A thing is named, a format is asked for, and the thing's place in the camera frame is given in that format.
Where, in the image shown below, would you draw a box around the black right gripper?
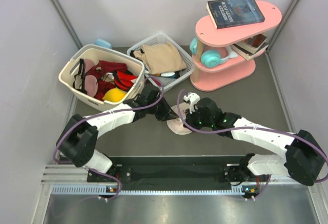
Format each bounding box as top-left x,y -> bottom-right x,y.
184,105 -> 214,133

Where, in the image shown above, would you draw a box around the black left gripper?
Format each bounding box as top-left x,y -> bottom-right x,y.
147,95 -> 179,122

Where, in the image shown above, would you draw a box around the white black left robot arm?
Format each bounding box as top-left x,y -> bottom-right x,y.
56,84 -> 178,181

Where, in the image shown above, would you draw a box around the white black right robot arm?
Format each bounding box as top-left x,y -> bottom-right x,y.
182,92 -> 327,186

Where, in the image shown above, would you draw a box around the yellow bra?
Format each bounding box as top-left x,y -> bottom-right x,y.
102,88 -> 127,103

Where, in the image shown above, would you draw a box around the cream plastic laundry basket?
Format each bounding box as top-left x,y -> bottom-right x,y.
58,44 -> 145,111

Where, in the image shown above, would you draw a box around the dark red lace bra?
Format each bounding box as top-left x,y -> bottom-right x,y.
89,60 -> 132,101

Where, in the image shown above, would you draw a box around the beige folded garment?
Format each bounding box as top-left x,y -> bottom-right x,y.
131,42 -> 187,75

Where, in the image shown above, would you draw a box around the teal cat-ear headphones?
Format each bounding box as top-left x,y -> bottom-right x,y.
200,46 -> 238,68

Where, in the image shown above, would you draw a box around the pink two-tier shelf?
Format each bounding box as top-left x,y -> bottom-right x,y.
190,1 -> 282,92

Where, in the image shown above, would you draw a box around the white perforated plastic basket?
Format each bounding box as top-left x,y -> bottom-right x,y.
127,33 -> 194,92

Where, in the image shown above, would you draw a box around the stack of books on shelf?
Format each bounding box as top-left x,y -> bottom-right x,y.
231,34 -> 269,60

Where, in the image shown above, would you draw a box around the light blue container lid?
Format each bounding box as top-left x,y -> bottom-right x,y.
94,39 -> 112,49

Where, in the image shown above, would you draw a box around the dark blue paperback book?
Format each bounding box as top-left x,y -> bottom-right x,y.
207,0 -> 265,29

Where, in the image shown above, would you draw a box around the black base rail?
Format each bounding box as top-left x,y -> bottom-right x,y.
87,154 -> 269,192

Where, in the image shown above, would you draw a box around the pink bra with black straps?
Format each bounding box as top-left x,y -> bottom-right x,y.
72,58 -> 98,97

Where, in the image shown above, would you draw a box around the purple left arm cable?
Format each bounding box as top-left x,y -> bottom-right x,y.
52,74 -> 165,199

